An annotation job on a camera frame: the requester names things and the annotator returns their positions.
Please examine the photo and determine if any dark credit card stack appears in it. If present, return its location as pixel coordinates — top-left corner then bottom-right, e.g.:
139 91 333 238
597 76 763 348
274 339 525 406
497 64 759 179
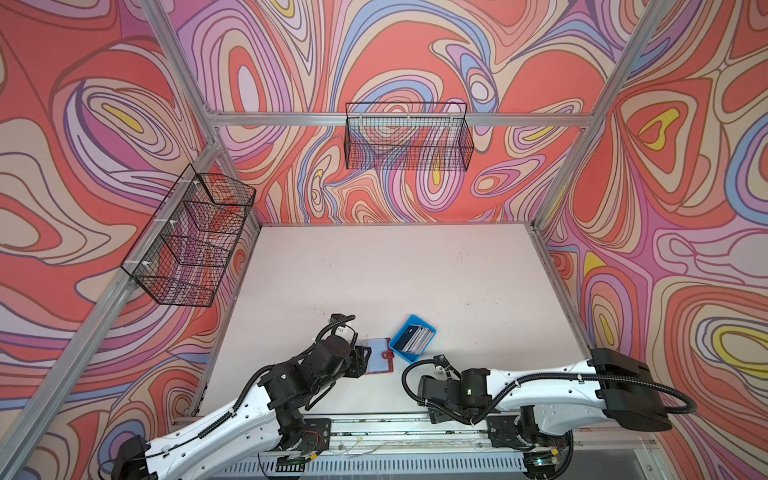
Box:
394 325 434 355

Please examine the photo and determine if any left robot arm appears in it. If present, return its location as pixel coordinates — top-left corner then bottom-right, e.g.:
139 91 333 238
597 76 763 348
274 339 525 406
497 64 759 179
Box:
97 313 370 479

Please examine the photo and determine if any black wire basket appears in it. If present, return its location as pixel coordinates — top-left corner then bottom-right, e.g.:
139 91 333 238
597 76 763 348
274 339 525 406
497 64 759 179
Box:
121 165 256 307
344 101 475 172

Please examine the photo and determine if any blue plastic card tray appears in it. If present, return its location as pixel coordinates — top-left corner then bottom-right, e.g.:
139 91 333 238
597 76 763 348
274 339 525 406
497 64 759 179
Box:
389 315 437 364

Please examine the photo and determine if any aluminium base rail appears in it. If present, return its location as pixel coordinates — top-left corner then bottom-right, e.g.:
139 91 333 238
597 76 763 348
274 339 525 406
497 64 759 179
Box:
161 407 667 480

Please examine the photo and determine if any red leather card holder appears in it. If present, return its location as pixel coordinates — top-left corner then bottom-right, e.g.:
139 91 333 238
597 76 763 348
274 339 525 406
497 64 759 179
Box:
360 338 394 375

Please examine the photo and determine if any black wire basket back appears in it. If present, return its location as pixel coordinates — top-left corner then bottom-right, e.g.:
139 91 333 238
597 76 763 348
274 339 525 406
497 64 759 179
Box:
344 101 475 172

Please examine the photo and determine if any black wire basket left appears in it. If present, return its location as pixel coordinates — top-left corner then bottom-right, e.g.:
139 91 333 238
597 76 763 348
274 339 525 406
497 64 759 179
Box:
121 165 256 307

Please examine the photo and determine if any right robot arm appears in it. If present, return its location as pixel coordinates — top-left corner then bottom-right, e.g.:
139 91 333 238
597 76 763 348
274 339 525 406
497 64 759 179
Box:
401 348 698 449

